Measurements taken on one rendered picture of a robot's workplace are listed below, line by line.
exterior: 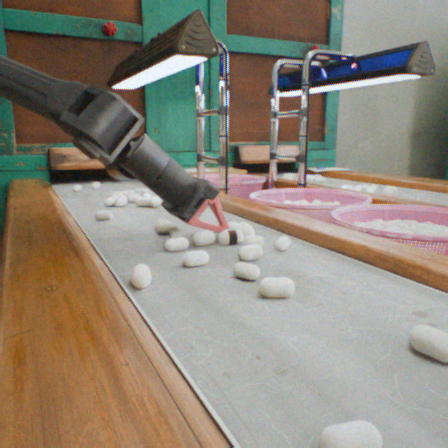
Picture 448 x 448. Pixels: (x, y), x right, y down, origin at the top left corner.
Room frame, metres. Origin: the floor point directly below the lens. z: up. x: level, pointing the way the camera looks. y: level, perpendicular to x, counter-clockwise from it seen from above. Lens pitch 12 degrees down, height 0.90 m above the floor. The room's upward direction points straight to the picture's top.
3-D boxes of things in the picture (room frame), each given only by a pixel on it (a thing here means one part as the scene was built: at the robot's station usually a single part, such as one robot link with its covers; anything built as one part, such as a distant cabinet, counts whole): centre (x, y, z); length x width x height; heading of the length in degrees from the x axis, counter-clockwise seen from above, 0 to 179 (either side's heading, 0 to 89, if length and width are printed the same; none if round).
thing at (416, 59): (1.30, -0.32, 1.08); 0.62 x 0.08 x 0.07; 26
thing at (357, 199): (0.93, -0.19, 0.72); 0.27 x 0.27 x 0.10
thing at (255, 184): (1.33, 0.00, 0.72); 0.27 x 0.27 x 0.10
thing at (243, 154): (1.72, -0.19, 0.83); 0.30 x 0.06 x 0.07; 116
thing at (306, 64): (1.26, -0.26, 0.90); 0.20 x 0.19 x 0.45; 26
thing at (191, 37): (1.05, 0.18, 1.08); 0.62 x 0.08 x 0.07; 26
